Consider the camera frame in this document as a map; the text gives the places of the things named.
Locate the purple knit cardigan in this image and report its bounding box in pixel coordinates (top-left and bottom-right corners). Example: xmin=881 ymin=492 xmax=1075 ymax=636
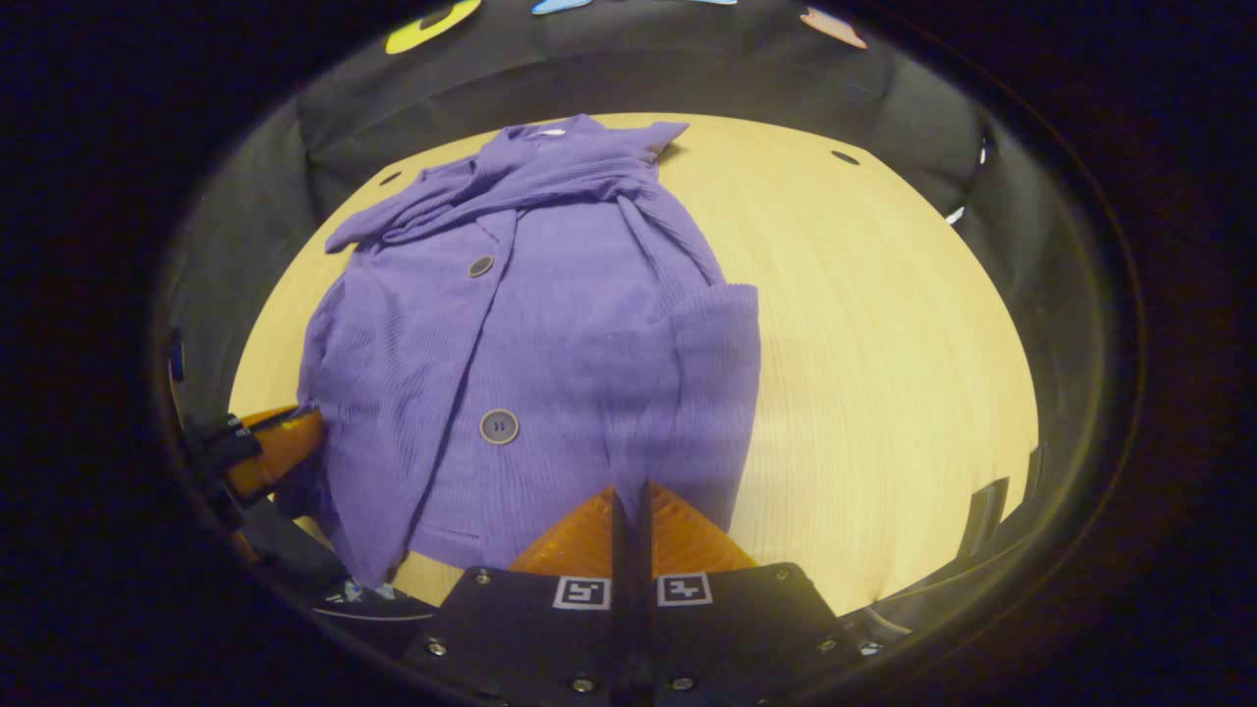
xmin=275 ymin=113 xmax=762 ymax=590

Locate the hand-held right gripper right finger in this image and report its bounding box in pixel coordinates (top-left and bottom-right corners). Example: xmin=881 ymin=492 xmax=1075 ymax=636
xmin=633 ymin=481 xmax=875 ymax=707

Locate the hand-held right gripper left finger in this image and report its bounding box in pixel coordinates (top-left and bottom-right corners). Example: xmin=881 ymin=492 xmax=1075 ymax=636
xmin=401 ymin=481 xmax=634 ymax=707

